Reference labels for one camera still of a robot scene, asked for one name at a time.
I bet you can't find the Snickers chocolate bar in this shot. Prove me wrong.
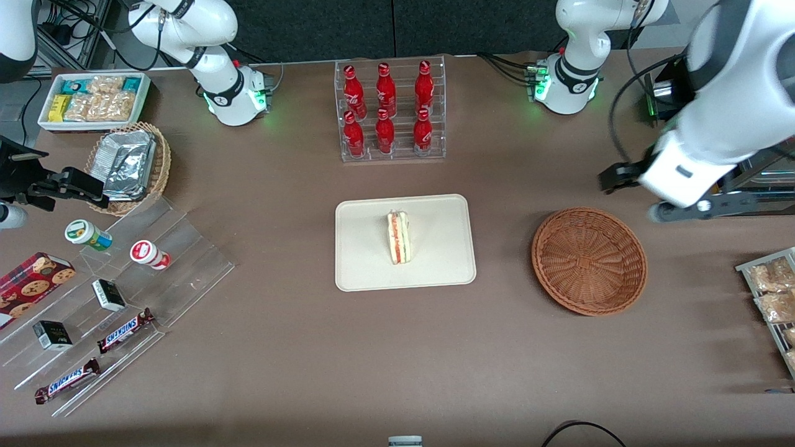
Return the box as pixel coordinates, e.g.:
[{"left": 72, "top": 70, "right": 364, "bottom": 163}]
[
  {"left": 34, "top": 358, "right": 102, "bottom": 405},
  {"left": 96, "top": 308, "right": 156, "bottom": 355}
]

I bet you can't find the tray of packaged pastries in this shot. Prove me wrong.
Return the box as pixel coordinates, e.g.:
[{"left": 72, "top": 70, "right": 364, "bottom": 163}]
[{"left": 735, "top": 246, "right": 795, "bottom": 381}]

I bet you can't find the red lid cup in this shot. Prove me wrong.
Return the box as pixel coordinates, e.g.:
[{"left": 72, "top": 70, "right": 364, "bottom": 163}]
[{"left": 129, "top": 240, "right": 171, "bottom": 271}]

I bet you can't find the black base cable bundle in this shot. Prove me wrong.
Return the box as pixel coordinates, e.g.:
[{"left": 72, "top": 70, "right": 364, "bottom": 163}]
[{"left": 477, "top": 52, "right": 541, "bottom": 84}]

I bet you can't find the white plastic snack bin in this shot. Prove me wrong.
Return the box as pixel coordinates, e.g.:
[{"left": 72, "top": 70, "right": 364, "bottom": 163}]
[{"left": 37, "top": 71, "right": 152, "bottom": 133}]

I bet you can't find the yellow snack pack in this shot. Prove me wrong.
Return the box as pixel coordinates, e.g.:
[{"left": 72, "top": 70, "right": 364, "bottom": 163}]
[{"left": 48, "top": 94, "right": 73, "bottom": 123}]

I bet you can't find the aluminium frame post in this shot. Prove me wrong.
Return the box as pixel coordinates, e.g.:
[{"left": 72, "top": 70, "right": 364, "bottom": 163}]
[{"left": 39, "top": 0, "right": 114, "bottom": 74}]

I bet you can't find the black floor cable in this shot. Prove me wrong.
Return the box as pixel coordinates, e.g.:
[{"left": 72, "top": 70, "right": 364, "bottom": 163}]
[{"left": 539, "top": 420, "right": 628, "bottom": 447}]

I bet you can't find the large brown wicker basket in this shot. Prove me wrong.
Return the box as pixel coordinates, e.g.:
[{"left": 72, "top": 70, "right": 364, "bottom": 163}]
[{"left": 531, "top": 207, "right": 648, "bottom": 317}]

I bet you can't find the black food warmer appliance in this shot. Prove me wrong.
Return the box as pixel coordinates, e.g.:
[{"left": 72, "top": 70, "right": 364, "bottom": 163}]
[{"left": 644, "top": 53, "right": 795, "bottom": 218}]

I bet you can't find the red cookie box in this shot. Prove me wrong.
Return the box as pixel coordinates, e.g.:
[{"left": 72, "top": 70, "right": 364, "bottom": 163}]
[{"left": 0, "top": 251, "right": 77, "bottom": 331}]

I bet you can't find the silver foil packet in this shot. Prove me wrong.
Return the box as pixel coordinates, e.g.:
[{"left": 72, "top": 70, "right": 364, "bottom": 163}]
[{"left": 99, "top": 129, "right": 157, "bottom": 201}]

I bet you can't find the clear acrylic bottle rack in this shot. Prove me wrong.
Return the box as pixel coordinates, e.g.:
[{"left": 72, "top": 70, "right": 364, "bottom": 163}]
[{"left": 334, "top": 55, "right": 447, "bottom": 164}]

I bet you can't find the cream plastic tray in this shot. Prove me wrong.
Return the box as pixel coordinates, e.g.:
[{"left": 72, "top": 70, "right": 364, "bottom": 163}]
[{"left": 335, "top": 194, "right": 478, "bottom": 292}]

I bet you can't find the small black white box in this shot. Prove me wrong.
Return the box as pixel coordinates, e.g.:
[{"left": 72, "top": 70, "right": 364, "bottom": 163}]
[
  {"left": 91, "top": 279, "right": 127, "bottom": 312},
  {"left": 32, "top": 320, "right": 74, "bottom": 352}
]

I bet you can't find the green lid cup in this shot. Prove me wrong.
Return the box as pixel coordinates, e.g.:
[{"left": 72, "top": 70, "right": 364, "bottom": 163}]
[{"left": 65, "top": 219, "right": 114, "bottom": 252}]

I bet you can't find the red cola bottle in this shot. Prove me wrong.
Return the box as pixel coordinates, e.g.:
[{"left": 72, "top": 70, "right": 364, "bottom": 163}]
[
  {"left": 343, "top": 111, "right": 366, "bottom": 158},
  {"left": 414, "top": 60, "right": 435, "bottom": 115},
  {"left": 375, "top": 62, "right": 398, "bottom": 119},
  {"left": 413, "top": 108, "right": 434, "bottom": 156},
  {"left": 343, "top": 65, "right": 368, "bottom": 120},
  {"left": 375, "top": 109, "right": 396, "bottom": 155}
]

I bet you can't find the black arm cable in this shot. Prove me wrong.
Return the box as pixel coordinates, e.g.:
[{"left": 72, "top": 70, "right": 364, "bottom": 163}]
[{"left": 607, "top": 19, "right": 690, "bottom": 167}]

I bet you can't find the clear acrylic stepped display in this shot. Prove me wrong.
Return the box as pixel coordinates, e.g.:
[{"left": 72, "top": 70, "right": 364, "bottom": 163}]
[{"left": 0, "top": 197, "right": 237, "bottom": 418}]

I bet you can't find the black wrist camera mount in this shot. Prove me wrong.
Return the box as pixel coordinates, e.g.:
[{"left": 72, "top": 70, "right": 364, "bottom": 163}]
[{"left": 0, "top": 135, "right": 49, "bottom": 205}]

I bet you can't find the triangle sandwich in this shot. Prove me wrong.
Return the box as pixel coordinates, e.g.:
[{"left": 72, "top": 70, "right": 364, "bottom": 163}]
[{"left": 386, "top": 210, "right": 412, "bottom": 266}]

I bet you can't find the small tan wicker basket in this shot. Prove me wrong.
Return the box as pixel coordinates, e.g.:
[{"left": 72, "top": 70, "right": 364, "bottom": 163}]
[{"left": 84, "top": 121, "right": 173, "bottom": 217}]

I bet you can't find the clear nut snack bag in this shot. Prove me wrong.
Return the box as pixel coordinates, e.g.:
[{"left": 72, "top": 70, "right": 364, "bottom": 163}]
[
  {"left": 64, "top": 93, "right": 100, "bottom": 122},
  {"left": 96, "top": 92, "right": 136, "bottom": 122},
  {"left": 86, "top": 75, "right": 126, "bottom": 97}
]

